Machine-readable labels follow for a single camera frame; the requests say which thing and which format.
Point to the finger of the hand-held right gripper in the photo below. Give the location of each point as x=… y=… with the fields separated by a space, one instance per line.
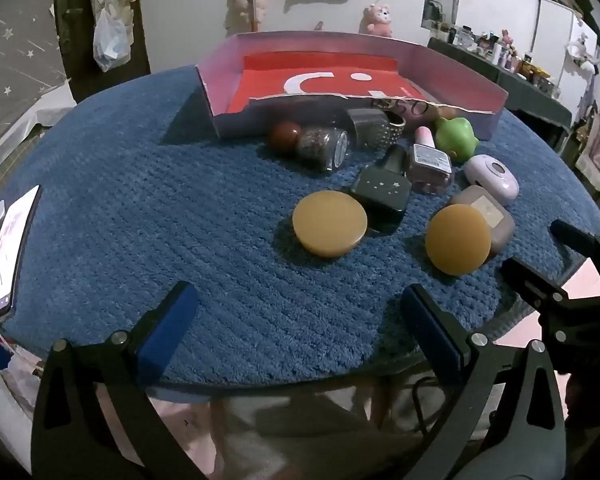
x=532 y=282
x=587 y=242

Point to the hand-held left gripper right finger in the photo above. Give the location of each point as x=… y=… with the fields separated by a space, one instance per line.
x=430 y=332

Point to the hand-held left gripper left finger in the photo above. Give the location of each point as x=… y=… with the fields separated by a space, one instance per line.
x=172 y=327

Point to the taupe square case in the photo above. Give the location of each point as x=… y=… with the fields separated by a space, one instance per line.
x=497 y=217

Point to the yellow round disc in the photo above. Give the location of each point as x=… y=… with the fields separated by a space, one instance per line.
x=330 y=222
x=457 y=242

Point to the lilac compact case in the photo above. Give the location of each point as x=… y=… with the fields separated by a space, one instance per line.
x=490 y=177

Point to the black star-print nail polish bottle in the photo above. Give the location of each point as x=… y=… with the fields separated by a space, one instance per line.
x=380 y=195

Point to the pink-capped nail polish bottle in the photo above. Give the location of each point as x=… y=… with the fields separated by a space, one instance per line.
x=430 y=165

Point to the green frog toy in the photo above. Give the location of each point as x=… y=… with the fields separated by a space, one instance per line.
x=455 y=137

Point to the clear glass cup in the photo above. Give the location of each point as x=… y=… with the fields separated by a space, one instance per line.
x=370 y=127

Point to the brown ball-capped glitter bottle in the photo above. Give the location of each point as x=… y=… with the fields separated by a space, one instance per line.
x=320 y=146

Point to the cardboard box with red lining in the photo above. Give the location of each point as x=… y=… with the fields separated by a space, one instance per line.
x=265 y=87

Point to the blue fluffy mat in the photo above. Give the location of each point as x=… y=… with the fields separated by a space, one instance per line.
x=155 y=210

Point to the dark cloth-covered table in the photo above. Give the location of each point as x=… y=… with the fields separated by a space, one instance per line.
x=520 y=92

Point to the smartphone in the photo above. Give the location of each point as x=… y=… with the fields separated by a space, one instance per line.
x=10 y=255

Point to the white hanging bag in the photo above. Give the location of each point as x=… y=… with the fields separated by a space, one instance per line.
x=582 y=52

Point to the cluster of bottles and jars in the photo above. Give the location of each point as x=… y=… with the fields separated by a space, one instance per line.
x=505 y=55

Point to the white cabinet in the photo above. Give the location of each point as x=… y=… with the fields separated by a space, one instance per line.
x=555 y=35

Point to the hanging clear plastic bag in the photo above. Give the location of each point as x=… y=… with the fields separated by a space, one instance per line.
x=111 y=42

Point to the pink bear plush toy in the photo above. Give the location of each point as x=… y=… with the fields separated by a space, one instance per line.
x=378 y=20

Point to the star-printed cloth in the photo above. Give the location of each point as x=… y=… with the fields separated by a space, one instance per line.
x=20 y=45

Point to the pale pink plush toy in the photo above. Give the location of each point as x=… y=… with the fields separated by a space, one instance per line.
x=240 y=2

